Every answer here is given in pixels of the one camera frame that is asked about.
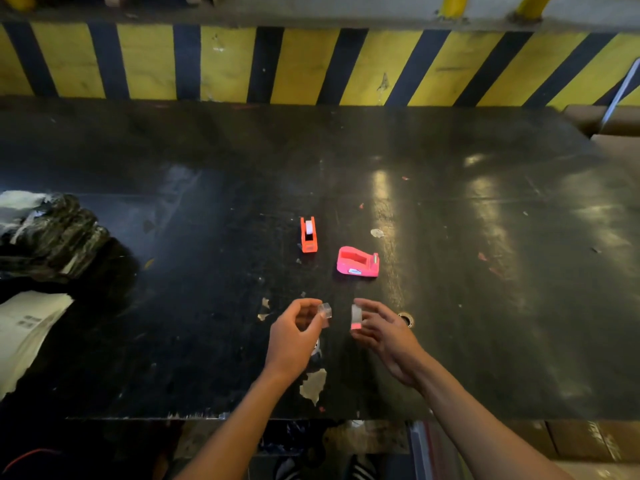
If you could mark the person's left hand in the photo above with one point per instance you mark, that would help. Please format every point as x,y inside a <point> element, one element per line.
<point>287,344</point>

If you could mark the person's right hand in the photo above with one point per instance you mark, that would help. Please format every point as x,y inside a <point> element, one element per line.
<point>395,339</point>

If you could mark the person's right thumb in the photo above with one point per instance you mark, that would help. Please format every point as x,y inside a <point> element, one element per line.
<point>362,333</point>

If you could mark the person's left thumb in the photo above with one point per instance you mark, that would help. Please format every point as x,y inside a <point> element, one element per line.
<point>316,330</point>

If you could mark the clear tape roll pink core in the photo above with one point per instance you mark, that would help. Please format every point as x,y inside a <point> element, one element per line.
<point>356,315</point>

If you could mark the person's left forearm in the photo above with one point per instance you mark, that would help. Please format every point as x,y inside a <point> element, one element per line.
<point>235,429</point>

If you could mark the person's right forearm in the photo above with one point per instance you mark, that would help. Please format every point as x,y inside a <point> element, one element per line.
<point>480,429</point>

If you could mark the pink tape dispenser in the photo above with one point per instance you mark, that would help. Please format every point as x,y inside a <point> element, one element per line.
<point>357,262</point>

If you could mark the orange tape dispenser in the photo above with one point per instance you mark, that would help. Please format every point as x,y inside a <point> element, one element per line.
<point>308,235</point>

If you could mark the person's black striped shoe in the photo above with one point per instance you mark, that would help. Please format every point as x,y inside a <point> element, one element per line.
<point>362,467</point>
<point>286,468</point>

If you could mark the flat brown cardboard box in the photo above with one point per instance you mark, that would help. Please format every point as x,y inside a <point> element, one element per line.
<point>580,442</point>

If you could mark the yellow black striped barrier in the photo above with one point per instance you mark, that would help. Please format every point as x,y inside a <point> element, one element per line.
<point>300,64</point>

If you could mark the pile of black plastic bags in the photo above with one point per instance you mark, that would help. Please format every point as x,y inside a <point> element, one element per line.
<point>50,239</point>

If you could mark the white paper sheet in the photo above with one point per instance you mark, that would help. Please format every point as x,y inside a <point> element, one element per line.
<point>27,329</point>

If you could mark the white rod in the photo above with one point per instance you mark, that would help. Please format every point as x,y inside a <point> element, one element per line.
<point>620,92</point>

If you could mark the yellow post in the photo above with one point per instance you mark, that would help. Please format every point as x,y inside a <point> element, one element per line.
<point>453,4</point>
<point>532,5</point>
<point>19,1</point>

